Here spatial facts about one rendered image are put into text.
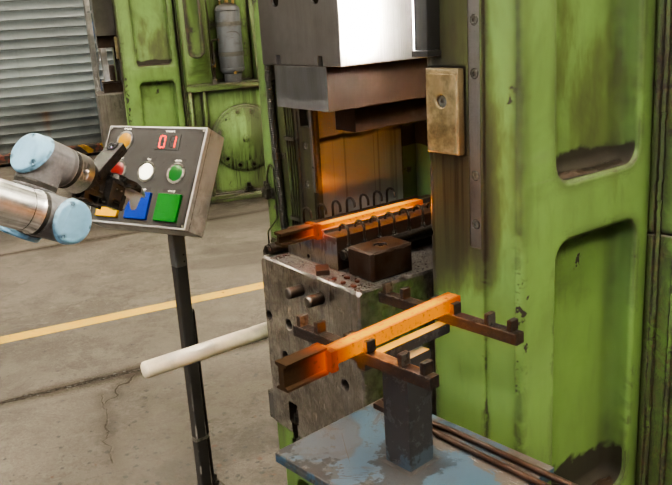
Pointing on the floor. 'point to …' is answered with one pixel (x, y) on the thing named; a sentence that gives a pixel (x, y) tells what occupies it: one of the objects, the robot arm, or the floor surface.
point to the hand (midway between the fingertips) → (141, 192)
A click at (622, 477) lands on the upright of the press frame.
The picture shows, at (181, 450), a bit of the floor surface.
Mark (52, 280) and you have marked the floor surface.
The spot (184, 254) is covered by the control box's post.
